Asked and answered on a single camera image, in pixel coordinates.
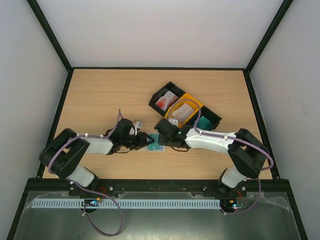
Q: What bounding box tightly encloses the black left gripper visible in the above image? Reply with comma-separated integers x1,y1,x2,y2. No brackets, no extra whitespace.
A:
121,131,155,151

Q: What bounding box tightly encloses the teal VIP credit card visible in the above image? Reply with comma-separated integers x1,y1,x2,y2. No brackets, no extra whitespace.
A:
147,133,162,151

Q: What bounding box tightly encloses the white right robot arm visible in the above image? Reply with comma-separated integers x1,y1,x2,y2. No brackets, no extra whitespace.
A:
154,118,273,196

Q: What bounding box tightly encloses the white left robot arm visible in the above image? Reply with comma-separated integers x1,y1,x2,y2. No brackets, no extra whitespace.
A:
39,118,155,188

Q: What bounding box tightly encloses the pink patterned white card stack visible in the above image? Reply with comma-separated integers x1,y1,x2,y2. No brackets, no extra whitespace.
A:
171,103,195,124

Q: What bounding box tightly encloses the red patterned white card stack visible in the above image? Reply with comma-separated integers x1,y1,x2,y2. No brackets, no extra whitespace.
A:
155,90,178,111

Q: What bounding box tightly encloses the teal card stack in bin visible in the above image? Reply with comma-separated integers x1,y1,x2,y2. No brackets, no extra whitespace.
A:
196,116,216,131

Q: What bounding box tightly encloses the black bin with red cards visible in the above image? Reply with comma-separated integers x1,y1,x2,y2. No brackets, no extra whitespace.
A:
148,81,186,117

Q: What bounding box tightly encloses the black bin with teal cards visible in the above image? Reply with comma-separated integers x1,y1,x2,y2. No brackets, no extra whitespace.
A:
185,105,222,131

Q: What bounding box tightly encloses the yellow middle bin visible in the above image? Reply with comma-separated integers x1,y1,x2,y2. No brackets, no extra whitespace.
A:
164,93,204,128

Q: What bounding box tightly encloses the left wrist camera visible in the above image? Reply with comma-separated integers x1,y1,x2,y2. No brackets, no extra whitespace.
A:
129,121,143,135

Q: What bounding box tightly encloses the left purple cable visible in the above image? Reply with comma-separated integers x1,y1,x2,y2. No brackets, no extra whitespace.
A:
47,108,125,237

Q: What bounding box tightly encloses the white slotted cable duct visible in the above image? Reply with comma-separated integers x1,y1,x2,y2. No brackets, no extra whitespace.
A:
30,198,221,210

